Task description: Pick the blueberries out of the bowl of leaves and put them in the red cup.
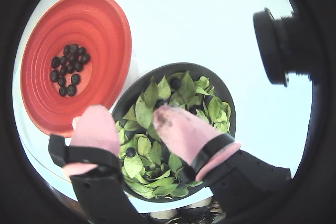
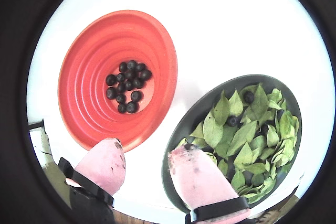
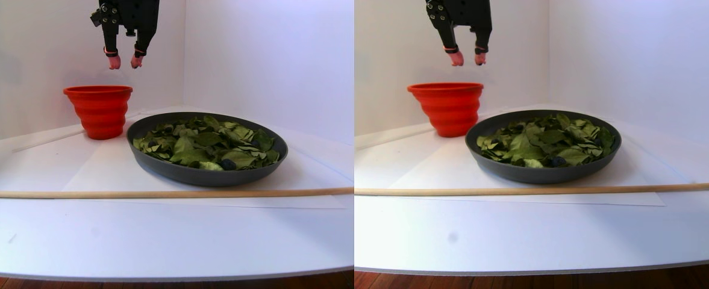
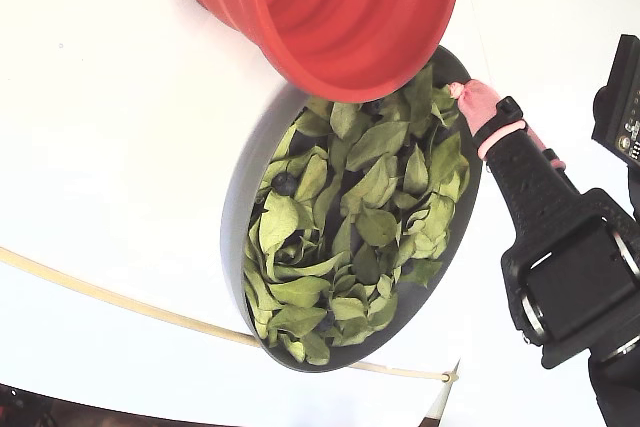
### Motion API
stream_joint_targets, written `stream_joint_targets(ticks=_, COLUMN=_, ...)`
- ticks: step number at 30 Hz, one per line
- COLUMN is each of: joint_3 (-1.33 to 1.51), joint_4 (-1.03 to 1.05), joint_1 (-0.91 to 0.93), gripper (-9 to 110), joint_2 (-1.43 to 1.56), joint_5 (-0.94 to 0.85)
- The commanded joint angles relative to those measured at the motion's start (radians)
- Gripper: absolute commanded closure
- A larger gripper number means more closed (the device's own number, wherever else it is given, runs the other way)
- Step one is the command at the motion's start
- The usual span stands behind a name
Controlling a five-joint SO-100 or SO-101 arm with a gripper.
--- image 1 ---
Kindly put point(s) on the pink-tipped black gripper finger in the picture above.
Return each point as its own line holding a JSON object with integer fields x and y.
{"x": 183, "y": 134}
{"x": 92, "y": 129}

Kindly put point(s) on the pile of green leaves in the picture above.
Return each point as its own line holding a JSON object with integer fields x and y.
{"x": 157, "y": 182}

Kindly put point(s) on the dark grey shallow bowl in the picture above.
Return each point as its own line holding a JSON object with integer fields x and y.
{"x": 135, "y": 89}

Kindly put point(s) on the red collapsible silicone cup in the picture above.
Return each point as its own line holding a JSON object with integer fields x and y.
{"x": 99, "y": 37}

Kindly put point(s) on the black camera lens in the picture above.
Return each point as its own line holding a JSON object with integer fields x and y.
{"x": 275, "y": 48}

